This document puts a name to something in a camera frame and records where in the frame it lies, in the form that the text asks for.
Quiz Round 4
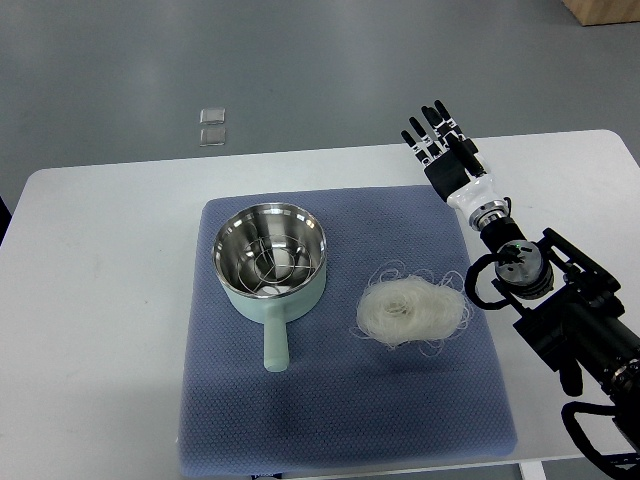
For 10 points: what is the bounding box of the black white robotic hand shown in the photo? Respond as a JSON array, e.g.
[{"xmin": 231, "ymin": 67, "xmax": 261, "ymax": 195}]
[{"xmin": 401, "ymin": 100, "xmax": 511, "ymax": 231}]

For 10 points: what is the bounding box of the white vermicelli noodle nest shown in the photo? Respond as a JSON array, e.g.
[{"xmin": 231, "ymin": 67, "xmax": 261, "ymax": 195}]
[{"xmin": 351, "ymin": 259, "xmax": 474, "ymax": 358}]

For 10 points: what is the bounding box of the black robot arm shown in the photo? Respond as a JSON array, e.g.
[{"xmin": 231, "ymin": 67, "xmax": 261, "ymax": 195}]
[{"xmin": 464, "ymin": 208, "xmax": 639, "ymax": 479}]

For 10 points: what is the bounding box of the mint green steel pot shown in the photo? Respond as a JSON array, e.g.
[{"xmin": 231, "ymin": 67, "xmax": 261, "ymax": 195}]
[{"xmin": 212, "ymin": 203, "xmax": 328, "ymax": 373}]

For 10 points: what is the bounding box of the wooden box corner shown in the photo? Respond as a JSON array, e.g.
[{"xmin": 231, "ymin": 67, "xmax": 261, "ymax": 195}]
[{"xmin": 562, "ymin": 0, "xmax": 639, "ymax": 26}]

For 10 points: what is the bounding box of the upper clear floor tile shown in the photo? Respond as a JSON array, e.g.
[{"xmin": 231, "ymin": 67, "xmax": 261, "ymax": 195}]
[{"xmin": 200, "ymin": 107, "xmax": 226, "ymax": 125}]

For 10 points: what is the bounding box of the black cable loop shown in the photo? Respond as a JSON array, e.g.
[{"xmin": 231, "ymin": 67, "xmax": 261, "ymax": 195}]
[{"xmin": 560, "ymin": 401, "xmax": 640, "ymax": 480}]

